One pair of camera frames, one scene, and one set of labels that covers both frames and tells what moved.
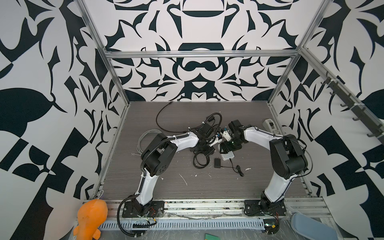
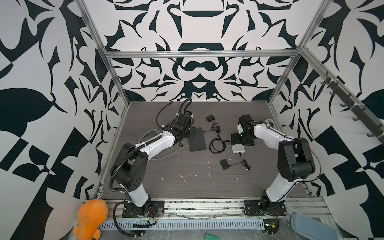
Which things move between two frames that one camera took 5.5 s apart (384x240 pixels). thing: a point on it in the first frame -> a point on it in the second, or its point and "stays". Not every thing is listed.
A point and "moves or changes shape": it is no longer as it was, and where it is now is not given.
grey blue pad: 311,229 stays
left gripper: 211,151 -> 192,131
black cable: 195,163 moves or changes shape
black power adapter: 217,163 -> 225,164
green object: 209,237 stays
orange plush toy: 91,215 stays
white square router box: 229,155 moves or changes shape
